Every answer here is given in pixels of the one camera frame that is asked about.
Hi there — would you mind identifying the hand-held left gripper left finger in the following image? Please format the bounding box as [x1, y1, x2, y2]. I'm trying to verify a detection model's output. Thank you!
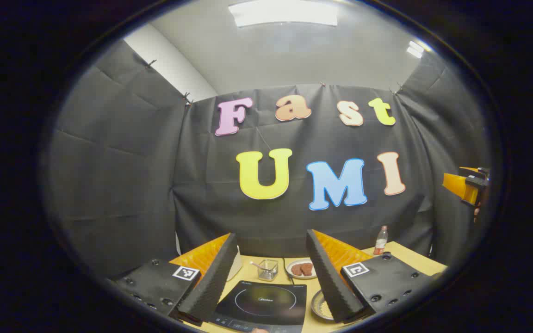
[112, 233, 240, 327]

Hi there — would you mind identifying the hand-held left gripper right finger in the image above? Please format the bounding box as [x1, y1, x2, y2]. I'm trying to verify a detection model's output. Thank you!
[306, 229, 447, 324]

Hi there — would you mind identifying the steel pot with black handle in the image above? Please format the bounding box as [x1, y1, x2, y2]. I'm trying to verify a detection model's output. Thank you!
[311, 290, 336, 321]

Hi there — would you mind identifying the black induction cooktop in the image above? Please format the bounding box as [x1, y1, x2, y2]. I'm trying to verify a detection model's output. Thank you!
[211, 280, 308, 333]

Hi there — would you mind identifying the white toaster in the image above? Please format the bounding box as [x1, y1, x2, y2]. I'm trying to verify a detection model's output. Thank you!
[227, 252, 243, 281]

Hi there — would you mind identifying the round white plate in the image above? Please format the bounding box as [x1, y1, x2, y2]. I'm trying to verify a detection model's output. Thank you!
[286, 259, 317, 280]

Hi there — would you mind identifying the clear bottle with red label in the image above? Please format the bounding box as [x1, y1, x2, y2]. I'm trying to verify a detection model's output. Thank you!
[373, 226, 388, 255]

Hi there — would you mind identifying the small ceiling light panel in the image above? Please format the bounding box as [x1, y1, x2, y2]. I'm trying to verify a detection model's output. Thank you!
[406, 41, 427, 58]

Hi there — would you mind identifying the large ceiling light panel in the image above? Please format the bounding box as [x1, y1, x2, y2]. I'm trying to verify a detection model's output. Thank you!
[228, 0, 339, 27]

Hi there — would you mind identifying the wire mesh utensil basket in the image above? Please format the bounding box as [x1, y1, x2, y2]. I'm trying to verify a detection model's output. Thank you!
[250, 259, 279, 281]

